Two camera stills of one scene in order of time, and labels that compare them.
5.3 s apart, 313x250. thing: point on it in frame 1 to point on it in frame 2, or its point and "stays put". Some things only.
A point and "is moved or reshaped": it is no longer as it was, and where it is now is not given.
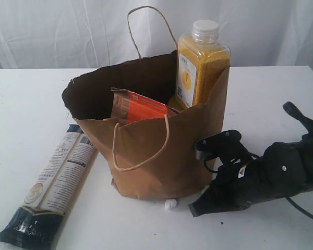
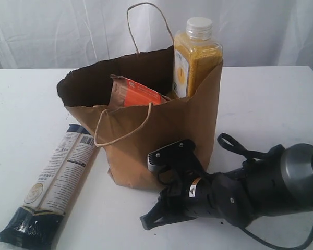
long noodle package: [36, 225] stays put
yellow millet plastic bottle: [202, 59] is moved or reshaped
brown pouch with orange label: [127, 107] to [125, 92]
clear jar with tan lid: [174, 102] to [172, 94]
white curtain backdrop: [93, 34] stays put
